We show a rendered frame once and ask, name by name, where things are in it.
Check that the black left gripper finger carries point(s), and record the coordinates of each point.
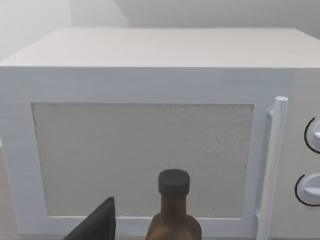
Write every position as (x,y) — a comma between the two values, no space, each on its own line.
(100,220)

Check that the brown bottle with black cap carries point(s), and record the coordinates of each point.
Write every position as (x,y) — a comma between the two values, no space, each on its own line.
(172,215)

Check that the pale microwave door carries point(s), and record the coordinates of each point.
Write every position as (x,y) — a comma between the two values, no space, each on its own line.
(140,155)

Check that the pale microwave oven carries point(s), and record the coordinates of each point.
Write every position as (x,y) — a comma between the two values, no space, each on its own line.
(155,50)

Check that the pale microwave knob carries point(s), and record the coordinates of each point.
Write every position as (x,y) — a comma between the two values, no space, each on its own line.
(310,190)
(313,135)

